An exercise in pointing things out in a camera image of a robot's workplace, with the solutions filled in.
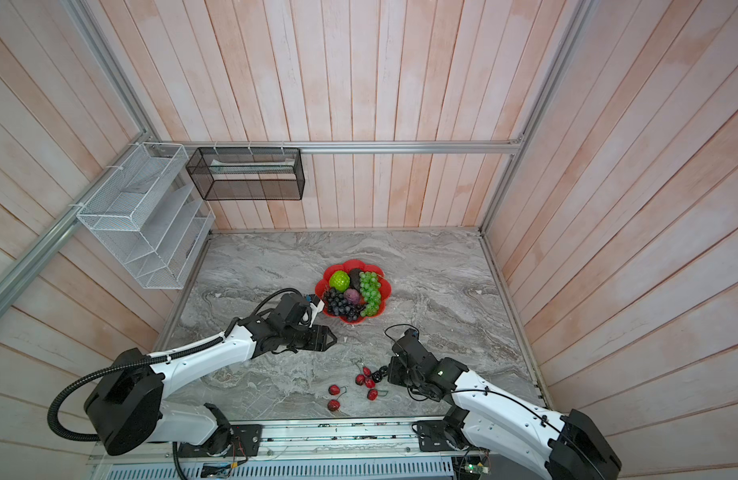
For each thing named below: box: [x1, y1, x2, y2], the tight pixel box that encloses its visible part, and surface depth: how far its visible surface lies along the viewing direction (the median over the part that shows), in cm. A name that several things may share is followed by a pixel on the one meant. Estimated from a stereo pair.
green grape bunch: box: [359, 271, 381, 317], surface depth 97 cm
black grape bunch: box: [324, 287, 366, 321], surface depth 94 cm
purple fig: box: [344, 288, 361, 305], surface depth 97 cm
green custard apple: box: [329, 270, 351, 293], surface depth 100 cm
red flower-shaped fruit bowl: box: [315, 259, 392, 324], surface depth 98 cm
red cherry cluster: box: [355, 366, 379, 401], surface depth 83 cm
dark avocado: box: [350, 268, 362, 290], surface depth 100 cm
